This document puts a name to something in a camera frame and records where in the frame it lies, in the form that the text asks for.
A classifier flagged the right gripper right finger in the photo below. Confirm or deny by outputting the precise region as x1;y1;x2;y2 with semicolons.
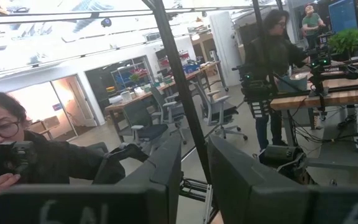
206;136;358;224

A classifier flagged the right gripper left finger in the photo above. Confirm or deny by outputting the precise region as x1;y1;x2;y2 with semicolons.
0;133;183;224

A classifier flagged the grey device on floor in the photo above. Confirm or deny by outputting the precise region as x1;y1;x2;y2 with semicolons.
257;144;309;183

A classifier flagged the grey office chair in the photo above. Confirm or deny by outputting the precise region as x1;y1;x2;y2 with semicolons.
122;104;171;156
149;86;188;146
194;79;249;141

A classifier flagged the long wooden table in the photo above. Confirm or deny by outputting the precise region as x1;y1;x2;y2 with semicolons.
104;60;223;144

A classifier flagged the person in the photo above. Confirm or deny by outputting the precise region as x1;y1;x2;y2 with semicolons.
244;9;310;151
301;2;326;50
0;91;150;218

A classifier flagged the shelf with coloured items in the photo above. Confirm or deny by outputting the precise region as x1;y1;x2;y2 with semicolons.
110;62;150;91

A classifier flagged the cardboard boxes stack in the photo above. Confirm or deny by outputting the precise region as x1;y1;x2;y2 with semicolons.
29;115;61;141

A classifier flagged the background wooden rig table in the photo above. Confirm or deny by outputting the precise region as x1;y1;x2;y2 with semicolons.
270;58;358;147

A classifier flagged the white cabinet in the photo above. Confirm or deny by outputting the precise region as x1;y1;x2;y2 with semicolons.
209;11;246;88

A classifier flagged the green leafy plant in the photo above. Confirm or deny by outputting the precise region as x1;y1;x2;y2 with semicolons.
327;27;358;62

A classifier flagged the monitor with blue screen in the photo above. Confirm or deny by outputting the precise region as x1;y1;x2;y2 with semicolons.
328;0;358;34

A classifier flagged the black camera gantry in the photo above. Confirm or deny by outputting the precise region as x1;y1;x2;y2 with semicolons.
0;0;288;187

